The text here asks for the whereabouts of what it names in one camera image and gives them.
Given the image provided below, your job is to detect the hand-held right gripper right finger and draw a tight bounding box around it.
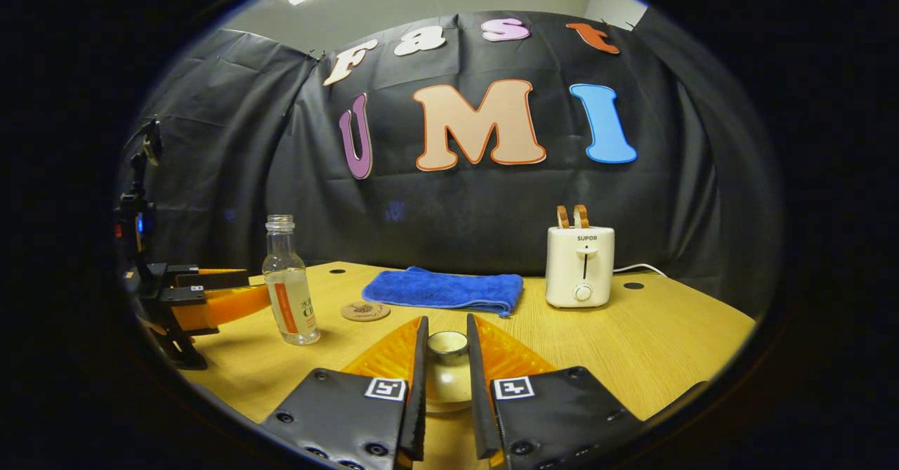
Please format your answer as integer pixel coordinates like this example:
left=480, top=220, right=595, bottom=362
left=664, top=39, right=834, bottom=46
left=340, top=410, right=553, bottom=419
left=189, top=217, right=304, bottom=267
left=466, top=313, right=643, bottom=470

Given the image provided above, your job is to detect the blue folded towel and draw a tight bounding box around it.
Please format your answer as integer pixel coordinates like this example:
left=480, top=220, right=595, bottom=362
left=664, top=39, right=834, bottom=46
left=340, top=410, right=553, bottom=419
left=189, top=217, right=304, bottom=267
left=362, top=266, right=525, bottom=317

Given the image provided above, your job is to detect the clear glass water bottle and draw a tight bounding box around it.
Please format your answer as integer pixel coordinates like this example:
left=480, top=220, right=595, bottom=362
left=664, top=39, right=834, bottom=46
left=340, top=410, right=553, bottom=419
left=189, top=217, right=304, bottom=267
left=262, top=215, right=321, bottom=346

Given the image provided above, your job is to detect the black backdrop cloth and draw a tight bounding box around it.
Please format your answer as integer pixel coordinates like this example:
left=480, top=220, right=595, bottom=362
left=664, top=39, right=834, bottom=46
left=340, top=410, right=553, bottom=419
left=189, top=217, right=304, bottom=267
left=116, top=10, right=784, bottom=320

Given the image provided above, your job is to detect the round cork coaster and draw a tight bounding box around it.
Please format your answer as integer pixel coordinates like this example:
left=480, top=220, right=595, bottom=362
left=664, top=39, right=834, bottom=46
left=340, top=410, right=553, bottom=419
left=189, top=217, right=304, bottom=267
left=341, top=301, right=391, bottom=322

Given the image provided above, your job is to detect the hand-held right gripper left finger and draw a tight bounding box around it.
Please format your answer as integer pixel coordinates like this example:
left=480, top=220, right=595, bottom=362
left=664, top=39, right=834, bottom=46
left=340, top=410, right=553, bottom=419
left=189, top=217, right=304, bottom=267
left=260, top=315, right=429, bottom=470

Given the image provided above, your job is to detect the cream toaster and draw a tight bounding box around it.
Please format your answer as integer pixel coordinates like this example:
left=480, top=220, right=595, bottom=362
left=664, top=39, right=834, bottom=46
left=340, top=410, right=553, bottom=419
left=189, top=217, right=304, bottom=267
left=545, top=226, right=616, bottom=309

